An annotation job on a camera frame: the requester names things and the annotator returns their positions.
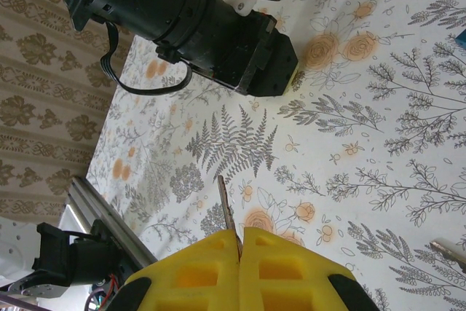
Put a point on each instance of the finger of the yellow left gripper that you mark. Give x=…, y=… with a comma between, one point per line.
x=294, y=77

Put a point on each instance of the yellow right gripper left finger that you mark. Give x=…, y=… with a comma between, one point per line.
x=196, y=274

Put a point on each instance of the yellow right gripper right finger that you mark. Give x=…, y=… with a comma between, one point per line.
x=291, y=278

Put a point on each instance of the blue padlock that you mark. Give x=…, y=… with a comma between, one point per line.
x=461, y=42

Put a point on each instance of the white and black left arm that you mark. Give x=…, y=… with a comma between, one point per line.
x=58, y=252

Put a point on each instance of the floral print tablecloth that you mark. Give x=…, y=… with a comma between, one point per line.
x=327, y=150

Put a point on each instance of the long aluminium base rail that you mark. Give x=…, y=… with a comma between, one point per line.
x=109, y=216

